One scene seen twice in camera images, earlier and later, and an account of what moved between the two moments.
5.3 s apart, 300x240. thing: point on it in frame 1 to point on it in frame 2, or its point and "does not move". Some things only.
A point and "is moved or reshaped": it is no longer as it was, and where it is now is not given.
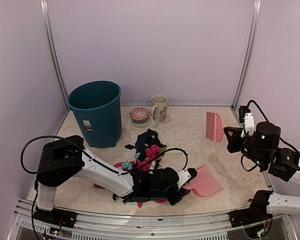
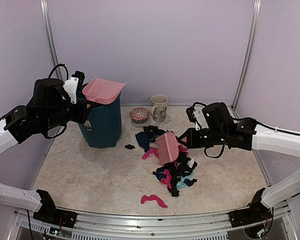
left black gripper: [184, 192] to [82, 113]
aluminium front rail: [26, 226] does not move
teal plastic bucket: [96, 105] does not move
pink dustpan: [205, 184] to [102, 91]
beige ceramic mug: [158, 109] does not move
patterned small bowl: [139, 115] does not move
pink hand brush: [214, 129] is moved or reshaped
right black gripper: [233, 146] to [192, 143]
